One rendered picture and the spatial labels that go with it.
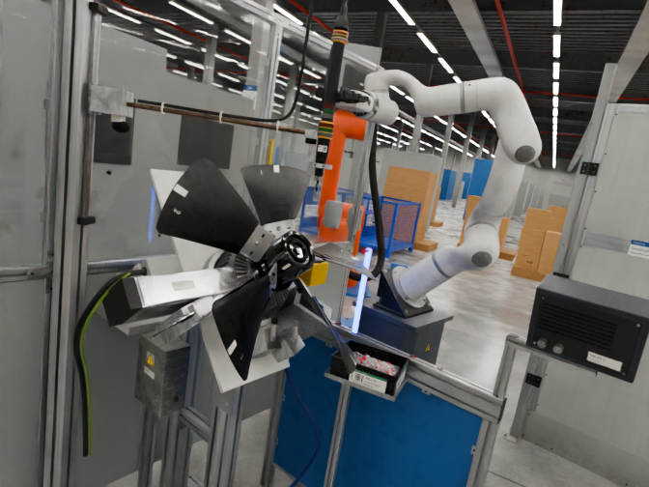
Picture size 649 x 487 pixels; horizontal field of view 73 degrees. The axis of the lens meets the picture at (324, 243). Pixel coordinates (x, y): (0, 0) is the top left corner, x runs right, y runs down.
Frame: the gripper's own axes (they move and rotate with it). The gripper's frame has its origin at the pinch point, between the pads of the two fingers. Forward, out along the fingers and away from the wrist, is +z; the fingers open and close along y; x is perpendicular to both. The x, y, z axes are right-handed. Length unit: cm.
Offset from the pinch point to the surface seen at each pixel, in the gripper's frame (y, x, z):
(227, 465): 8, -116, 13
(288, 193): 10.8, -30.1, -0.1
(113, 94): 47, -10, 37
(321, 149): -0.9, -15.6, 1.7
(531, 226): 107, -75, -738
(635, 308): -79, -42, -32
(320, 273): 21, -62, -36
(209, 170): 10.8, -25.4, 29.7
